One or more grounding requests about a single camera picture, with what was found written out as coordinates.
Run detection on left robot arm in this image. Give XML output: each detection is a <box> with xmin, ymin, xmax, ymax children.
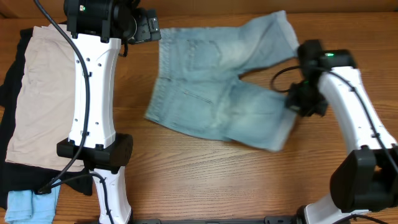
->
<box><xmin>57</xmin><ymin>0</ymin><xmax>161</xmax><ymax>223</ymax></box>

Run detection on light blue denim shorts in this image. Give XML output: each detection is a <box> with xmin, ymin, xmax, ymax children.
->
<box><xmin>145</xmin><ymin>11</ymin><xmax>299</xmax><ymax>152</ymax></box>

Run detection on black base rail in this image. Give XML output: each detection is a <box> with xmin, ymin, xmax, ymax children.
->
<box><xmin>74</xmin><ymin>215</ymin><xmax>305</xmax><ymax>224</ymax></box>

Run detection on light blue cloth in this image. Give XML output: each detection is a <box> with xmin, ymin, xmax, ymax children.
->
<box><xmin>4</xmin><ymin>186</ymin><xmax>60</xmax><ymax>224</ymax></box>

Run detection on beige folded shorts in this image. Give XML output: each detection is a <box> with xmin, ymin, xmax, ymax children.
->
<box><xmin>6</xmin><ymin>25</ymin><xmax>75</xmax><ymax>170</ymax></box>

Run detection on black garment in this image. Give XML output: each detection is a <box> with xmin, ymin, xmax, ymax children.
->
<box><xmin>0</xmin><ymin>20</ymin><xmax>94</xmax><ymax>210</ymax></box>

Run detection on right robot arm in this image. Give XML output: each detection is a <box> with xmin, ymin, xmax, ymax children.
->
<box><xmin>285</xmin><ymin>40</ymin><xmax>397</xmax><ymax>223</ymax></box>

